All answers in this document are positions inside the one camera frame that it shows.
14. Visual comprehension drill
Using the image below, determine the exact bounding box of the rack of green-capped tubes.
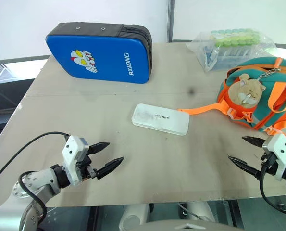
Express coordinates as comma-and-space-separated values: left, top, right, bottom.
205, 28, 261, 70

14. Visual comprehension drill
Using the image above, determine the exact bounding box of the beige plush toy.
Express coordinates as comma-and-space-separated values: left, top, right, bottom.
230, 74, 266, 108

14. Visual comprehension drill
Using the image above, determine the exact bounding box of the clear plastic bag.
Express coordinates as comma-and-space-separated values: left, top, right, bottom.
185, 28, 278, 73

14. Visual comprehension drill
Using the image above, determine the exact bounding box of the teal and orange backpack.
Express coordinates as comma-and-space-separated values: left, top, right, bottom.
177, 57, 286, 136

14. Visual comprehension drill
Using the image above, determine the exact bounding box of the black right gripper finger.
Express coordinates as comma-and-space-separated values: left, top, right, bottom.
241, 136, 265, 148
227, 155, 264, 180

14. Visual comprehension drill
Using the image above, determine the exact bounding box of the grey metal pole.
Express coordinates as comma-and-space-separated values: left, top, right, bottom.
166, 0, 176, 43

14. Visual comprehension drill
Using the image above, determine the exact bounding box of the silver metal chain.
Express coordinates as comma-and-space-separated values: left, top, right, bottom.
256, 67, 282, 81

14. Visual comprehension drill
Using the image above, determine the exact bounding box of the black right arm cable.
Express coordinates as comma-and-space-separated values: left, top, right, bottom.
259, 155, 286, 214

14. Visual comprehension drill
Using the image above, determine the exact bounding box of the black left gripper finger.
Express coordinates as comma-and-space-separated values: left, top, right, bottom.
88, 141, 111, 155
95, 156, 125, 180

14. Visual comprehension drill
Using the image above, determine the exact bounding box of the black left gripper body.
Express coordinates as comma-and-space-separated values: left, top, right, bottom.
76, 147, 98, 181

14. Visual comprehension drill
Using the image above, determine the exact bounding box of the silver rounded robot leg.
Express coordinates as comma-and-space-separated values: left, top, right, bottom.
182, 201, 216, 223
118, 203, 150, 231

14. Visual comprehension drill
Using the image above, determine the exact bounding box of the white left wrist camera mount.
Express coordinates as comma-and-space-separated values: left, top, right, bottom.
62, 135, 90, 187

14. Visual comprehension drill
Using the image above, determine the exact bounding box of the blue cartoon kick pad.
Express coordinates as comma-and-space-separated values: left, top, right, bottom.
45, 22, 154, 85

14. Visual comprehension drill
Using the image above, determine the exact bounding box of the grey metal rail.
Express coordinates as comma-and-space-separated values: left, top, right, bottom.
0, 54, 51, 67

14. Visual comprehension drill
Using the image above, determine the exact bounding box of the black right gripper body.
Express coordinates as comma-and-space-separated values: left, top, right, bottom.
260, 153, 282, 181

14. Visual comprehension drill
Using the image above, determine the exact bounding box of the white plastic case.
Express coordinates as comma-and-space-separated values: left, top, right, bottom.
131, 103, 190, 136

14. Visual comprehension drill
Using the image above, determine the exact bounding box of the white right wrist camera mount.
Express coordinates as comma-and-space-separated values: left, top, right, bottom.
262, 133, 286, 182

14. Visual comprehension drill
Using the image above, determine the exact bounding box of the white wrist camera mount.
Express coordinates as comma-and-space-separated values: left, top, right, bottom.
62, 135, 90, 187
262, 133, 286, 182

